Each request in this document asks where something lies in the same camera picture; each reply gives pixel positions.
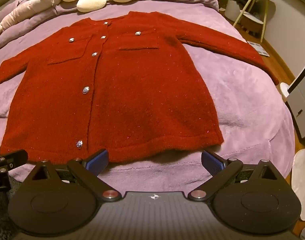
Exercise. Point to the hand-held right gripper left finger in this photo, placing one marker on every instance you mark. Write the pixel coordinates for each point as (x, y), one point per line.
(97, 162)

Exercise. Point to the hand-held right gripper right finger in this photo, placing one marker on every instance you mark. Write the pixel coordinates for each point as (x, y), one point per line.
(212, 162)

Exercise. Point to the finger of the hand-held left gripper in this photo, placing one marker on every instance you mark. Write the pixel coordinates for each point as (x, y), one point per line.
(15, 157)

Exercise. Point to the red knit cardigan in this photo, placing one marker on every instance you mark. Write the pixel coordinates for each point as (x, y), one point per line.
(142, 92)

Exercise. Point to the dark clothes pile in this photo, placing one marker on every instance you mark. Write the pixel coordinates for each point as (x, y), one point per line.
(240, 0)

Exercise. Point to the purple fleece bed sheet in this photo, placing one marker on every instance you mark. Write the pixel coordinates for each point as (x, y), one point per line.
(242, 92)

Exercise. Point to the white oval basket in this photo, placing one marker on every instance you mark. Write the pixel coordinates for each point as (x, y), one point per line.
(302, 180)

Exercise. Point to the white cabinet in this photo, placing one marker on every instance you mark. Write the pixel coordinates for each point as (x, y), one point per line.
(301, 100)

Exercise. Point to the flat floor scale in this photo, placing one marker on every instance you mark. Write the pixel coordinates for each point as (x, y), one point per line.
(258, 48)

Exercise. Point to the pale pink knotted pillow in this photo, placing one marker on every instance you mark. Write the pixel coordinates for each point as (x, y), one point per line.
(25, 7)

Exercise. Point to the white round bin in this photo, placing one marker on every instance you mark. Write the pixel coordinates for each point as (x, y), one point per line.
(232, 12)

